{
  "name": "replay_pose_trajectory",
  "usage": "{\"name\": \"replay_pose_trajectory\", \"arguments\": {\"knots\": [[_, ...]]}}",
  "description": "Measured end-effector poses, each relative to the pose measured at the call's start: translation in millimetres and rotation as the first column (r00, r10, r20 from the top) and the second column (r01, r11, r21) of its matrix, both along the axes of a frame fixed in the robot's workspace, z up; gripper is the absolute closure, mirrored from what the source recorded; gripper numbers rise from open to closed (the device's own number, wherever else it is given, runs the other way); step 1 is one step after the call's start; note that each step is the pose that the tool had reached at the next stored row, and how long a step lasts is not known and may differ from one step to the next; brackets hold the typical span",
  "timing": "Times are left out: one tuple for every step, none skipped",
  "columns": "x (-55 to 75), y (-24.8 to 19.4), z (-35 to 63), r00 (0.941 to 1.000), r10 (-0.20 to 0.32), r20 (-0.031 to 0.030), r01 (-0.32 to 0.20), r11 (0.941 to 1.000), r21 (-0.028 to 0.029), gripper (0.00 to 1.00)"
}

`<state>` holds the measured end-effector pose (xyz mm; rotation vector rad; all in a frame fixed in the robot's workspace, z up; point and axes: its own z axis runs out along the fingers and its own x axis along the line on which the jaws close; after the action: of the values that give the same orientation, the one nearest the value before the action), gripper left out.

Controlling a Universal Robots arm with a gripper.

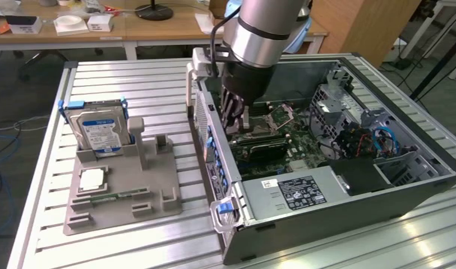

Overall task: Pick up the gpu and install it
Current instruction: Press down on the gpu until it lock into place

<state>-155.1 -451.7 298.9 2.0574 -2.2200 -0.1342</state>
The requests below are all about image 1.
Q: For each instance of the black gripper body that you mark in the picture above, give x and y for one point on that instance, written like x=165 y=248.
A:
x=250 y=81

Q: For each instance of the black graphics card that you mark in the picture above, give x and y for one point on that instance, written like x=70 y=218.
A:
x=269 y=152

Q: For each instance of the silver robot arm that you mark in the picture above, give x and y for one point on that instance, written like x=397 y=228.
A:
x=261 y=33

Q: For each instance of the CPU socket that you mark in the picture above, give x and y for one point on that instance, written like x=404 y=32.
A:
x=261 y=126

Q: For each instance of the black labelled RAM stick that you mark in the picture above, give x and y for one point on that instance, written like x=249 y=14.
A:
x=266 y=138

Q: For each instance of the metal socket cover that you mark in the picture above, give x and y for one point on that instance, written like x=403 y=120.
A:
x=281 y=116

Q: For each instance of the green motherboard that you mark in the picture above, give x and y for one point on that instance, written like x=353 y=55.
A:
x=306 y=145

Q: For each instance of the silver chipset heatsink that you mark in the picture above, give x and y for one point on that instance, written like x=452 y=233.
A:
x=298 y=165

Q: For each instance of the white paper stack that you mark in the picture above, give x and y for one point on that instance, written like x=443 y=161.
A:
x=205 y=23

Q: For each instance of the brown cardboard box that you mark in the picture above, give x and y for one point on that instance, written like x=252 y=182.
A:
x=217 y=8

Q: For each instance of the grey power supply unit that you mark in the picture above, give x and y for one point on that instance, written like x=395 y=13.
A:
x=288 y=193

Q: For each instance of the wooden desk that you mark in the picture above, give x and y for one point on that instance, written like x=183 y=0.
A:
x=167 y=30

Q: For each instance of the hard disk in blue caddy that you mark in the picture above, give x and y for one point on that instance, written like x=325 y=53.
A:
x=97 y=131

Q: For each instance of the black lamp base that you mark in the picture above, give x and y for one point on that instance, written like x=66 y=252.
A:
x=154 y=12

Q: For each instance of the black plastic shroud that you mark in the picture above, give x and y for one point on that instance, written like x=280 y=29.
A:
x=359 y=176

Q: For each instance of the wooden cabinet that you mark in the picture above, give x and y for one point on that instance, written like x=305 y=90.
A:
x=365 y=28

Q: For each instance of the grey parts rack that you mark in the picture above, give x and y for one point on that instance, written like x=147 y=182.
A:
x=130 y=185

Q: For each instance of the green RAM stick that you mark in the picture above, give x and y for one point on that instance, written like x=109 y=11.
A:
x=111 y=197

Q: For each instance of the silver CPU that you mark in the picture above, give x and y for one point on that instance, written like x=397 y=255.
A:
x=91 y=180

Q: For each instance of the white labelled carton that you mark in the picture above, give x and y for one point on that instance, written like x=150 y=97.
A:
x=101 y=23

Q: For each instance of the metal disk bay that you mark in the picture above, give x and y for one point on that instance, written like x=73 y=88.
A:
x=403 y=168

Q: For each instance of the dark grey PC case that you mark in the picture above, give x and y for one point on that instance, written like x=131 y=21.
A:
x=363 y=218

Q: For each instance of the black stand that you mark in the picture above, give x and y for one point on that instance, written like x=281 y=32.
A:
x=437 y=56

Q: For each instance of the white box round insert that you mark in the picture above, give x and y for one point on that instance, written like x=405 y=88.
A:
x=71 y=25

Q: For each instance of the black chair base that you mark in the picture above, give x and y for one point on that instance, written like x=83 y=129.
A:
x=40 y=61

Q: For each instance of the white carton black lid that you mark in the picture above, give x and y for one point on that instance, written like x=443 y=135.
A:
x=23 y=25

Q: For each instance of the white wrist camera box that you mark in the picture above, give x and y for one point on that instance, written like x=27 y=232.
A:
x=204 y=64

